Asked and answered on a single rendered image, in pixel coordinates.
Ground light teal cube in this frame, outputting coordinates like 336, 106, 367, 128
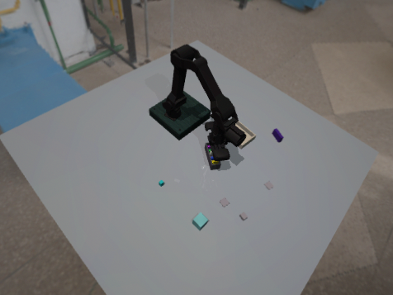
192, 213, 208, 230

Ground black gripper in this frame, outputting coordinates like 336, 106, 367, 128
205, 121, 230, 161

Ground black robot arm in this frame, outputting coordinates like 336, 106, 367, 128
162, 45, 246, 147

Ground beige shallow tray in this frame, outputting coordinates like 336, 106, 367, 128
235, 121, 256, 149

